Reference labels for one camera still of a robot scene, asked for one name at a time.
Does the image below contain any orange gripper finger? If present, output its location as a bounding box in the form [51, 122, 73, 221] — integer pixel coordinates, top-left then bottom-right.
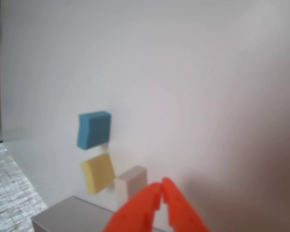
[161, 177, 211, 232]
[103, 182, 164, 232]

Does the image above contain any cream foam cuboid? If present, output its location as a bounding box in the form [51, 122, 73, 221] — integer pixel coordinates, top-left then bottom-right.
[115, 165, 148, 212]

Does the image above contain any yellow foam cuboid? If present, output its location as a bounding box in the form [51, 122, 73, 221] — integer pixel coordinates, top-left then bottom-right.
[80, 152, 116, 195]

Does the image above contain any white cardboard box bin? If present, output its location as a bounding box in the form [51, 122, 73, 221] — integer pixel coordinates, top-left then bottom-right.
[30, 195, 116, 232]

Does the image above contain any blue foam cuboid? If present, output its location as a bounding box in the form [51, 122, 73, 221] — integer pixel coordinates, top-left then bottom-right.
[76, 110, 112, 151]

